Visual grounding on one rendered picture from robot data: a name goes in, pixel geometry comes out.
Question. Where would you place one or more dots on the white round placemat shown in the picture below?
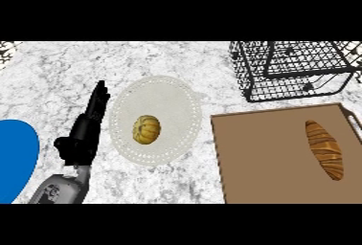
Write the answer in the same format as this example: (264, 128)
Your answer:
(163, 95)

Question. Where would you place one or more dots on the brown wooden tray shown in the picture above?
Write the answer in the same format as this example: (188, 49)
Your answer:
(270, 153)

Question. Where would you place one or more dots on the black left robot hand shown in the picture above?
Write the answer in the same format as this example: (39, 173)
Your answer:
(83, 127)

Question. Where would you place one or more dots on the blue round plate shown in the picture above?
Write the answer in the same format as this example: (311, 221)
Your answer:
(14, 159)

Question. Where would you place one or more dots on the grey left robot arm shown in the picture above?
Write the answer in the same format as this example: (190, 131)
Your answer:
(60, 188)

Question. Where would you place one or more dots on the yellow round bun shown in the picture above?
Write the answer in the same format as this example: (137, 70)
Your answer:
(147, 129)

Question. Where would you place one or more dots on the brown croissant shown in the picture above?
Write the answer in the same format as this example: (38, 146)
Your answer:
(326, 150)

